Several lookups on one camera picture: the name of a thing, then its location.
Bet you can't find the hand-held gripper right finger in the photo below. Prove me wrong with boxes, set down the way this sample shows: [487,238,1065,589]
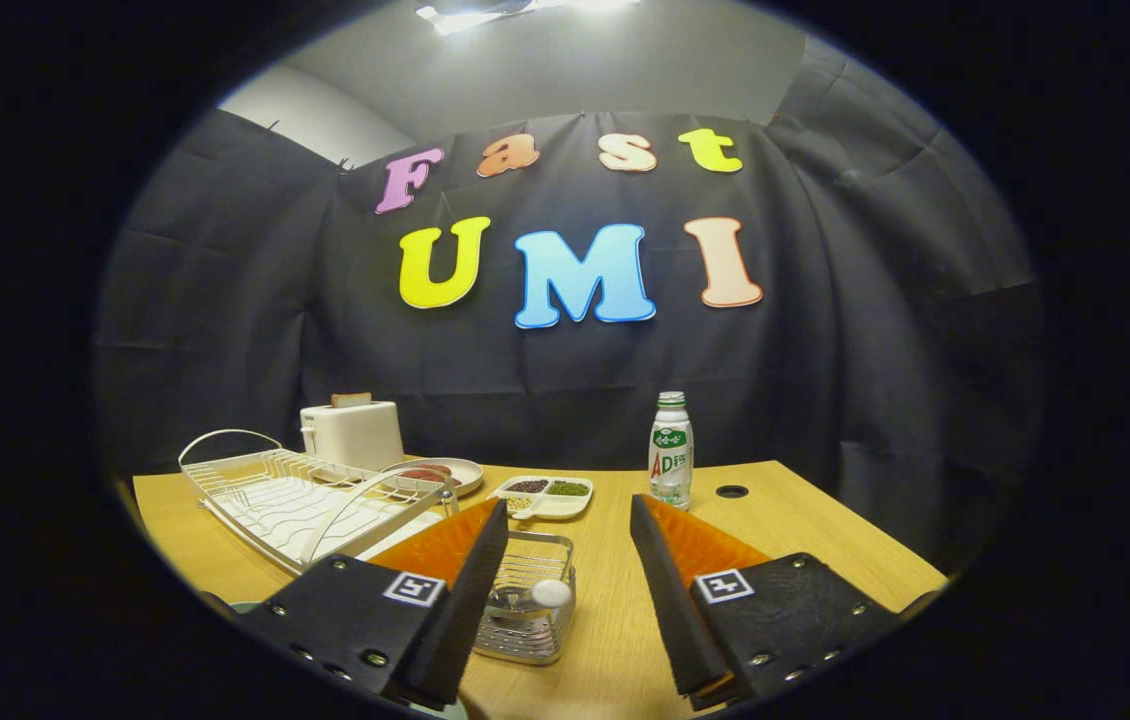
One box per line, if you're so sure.
[629,493,901,711]

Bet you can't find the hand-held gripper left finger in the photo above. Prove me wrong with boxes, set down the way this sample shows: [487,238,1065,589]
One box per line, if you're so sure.
[233,497,511,711]

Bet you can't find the metal wire basket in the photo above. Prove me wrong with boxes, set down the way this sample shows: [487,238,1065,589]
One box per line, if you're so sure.
[470,530,578,666]

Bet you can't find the white wire dish rack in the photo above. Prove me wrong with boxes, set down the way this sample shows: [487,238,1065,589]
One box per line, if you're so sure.
[177,428,459,576]

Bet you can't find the beige plate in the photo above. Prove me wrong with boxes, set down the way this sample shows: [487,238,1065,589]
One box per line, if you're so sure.
[380,457,486,499]

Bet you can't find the white divided tray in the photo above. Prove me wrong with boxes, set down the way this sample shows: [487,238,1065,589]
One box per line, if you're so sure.
[491,475,594,522]

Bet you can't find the white and green drink bottle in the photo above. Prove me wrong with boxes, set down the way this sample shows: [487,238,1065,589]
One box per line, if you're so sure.
[647,391,695,511]

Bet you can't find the white toaster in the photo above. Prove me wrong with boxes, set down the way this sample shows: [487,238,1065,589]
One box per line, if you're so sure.
[300,400,406,471]

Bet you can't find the black backdrop cloth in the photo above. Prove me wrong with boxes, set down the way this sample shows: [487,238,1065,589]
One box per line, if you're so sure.
[93,35,1044,576]

